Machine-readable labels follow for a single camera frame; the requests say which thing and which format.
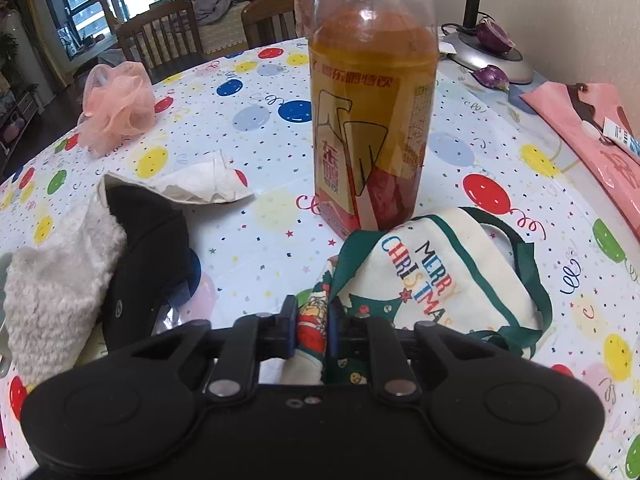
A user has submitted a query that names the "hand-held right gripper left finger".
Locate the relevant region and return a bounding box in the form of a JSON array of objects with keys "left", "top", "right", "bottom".
[{"left": 122, "top": 294, "right": 301, "bottom": 408}]

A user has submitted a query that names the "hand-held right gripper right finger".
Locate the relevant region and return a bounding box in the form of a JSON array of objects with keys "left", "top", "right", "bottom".
[{"left": 324, "top": 300, "right": 501, "bottom": 406}]

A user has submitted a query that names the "white green christmas cloth bag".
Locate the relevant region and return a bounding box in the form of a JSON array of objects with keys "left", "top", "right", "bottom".
[{"left": 295, "top": 206, "right": 553, "bottom": 386}]

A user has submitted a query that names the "white tissue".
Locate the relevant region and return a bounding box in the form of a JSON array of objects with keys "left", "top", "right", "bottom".
[{"left": 97, "top": 150, "right": 253, "bottom": 207}]

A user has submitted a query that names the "balloon print tablecloth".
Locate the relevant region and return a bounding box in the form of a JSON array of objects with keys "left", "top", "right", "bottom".
[{"left": 0, "top": 35, "right": 640, "bottom": 466}]

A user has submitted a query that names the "orange drink plastic bottle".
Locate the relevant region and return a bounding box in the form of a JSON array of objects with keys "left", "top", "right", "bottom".
[{"left": 307, "top": 0, "right": 441, "bottom": 242}]

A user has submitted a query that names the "white fluffy towel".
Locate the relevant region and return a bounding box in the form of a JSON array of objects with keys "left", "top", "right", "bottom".
[{"left": 4, "top": 195, "right": 128, "bottom": 386}]

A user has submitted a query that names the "pink mesh bath pouf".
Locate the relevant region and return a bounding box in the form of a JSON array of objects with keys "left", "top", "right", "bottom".
[{"left": 77, "top": 61, "right": 157, "bottom": 156}]

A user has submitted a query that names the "purple onion piece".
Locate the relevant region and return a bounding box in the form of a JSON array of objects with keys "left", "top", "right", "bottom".
[{"left": 472, "top": 65, "right": 511, "bottom": 92}]

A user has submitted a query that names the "silver desk lamp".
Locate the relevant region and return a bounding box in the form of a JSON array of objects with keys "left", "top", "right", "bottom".
[{"left": 440, "top": 0, "right": 535, "bottom": 83}]

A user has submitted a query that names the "sofa with cream cover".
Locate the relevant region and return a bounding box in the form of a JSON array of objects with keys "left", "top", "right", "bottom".
[{"left": 185, "top": 0, "right": 311, "bottom": 56}]

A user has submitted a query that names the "pink pouch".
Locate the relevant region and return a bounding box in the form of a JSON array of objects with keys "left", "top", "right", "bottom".
[{"left": 520, "top": 82, "right": 640, "bottom": 238}]

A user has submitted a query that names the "pink towel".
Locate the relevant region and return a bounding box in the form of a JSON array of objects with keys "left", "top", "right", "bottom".
[{"left": 292, "top": 0, "right": 326, "bottom": 38}]

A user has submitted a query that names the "wooden chair with black seat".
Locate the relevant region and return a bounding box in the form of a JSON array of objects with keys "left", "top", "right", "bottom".
[{"left": 116, "top": 0, "right": 206, "bottom": 78}]

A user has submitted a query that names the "lilac cloth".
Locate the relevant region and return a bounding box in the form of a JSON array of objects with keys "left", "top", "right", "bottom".
[{"left": 192, "top": 0, "right": 233, "bottom": 23}]

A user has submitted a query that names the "purple onion half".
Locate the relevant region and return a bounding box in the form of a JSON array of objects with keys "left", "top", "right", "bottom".
[{"left": 475, "top": 19, "right": 516, "bottom": 53}]

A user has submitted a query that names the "low tv cabinet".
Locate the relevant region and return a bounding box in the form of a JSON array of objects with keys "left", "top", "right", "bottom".
[{"left": 0, "top": 80, "right": 41, "bottom": 161}]

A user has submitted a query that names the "white blue tube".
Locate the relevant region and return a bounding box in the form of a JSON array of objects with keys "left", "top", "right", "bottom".
[{"left": 600, "top": 116, "right": 640, "bottom": 156}]

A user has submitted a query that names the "white standing air conditioner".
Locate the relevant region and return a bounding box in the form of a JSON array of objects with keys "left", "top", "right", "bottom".
[{"left": 7, "top": 7, "right": 53, "bottom": 103}]

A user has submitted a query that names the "green potted plant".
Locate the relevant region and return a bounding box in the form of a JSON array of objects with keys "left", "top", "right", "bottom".
[{"left": 0, "top": 0, "right": 21, "bottom": 68}]

